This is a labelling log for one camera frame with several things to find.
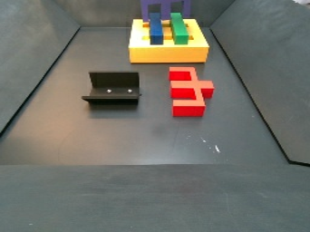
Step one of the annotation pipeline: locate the purple E-shaped block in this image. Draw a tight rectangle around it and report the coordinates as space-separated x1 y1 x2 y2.
140 0 191 22

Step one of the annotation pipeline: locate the yellow slotted board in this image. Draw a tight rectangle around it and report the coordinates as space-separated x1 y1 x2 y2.
128 19 210 63

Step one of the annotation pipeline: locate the red E-shaped block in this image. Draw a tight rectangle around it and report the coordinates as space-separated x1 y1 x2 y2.
168 67 214 117

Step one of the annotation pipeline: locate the green long bar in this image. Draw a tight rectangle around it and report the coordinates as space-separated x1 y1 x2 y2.
170 13 188 44

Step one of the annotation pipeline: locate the blue long bar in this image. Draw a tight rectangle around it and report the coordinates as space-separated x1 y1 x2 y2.
148 13 163 44

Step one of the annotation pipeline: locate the black angle bracket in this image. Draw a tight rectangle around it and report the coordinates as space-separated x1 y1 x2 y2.
81 71 140 104

